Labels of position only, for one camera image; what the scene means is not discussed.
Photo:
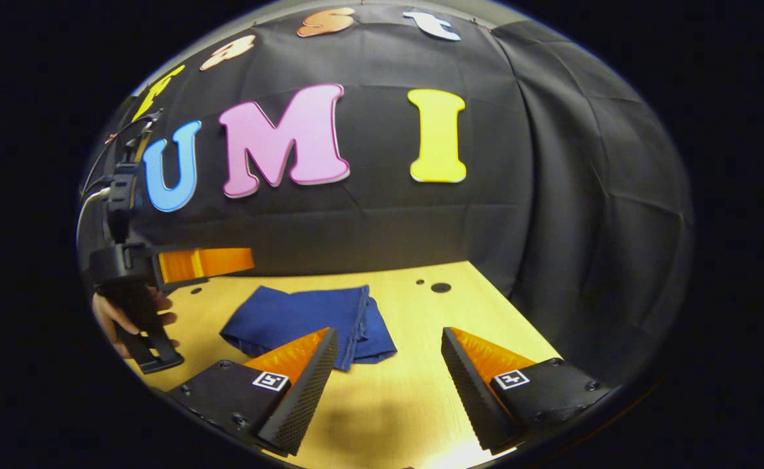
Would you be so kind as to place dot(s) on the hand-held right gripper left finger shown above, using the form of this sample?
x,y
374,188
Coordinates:
x,y
303,397

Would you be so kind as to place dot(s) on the black backdrop cloth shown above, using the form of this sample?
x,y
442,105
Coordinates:
x,y
486,221

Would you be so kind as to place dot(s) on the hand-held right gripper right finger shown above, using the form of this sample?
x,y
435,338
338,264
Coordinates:
x,y
469,391

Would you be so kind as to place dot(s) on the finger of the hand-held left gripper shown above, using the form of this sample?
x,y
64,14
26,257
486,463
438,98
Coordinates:
x,y
206,262

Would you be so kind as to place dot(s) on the blue jeans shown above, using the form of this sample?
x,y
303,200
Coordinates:
x,y
303,316

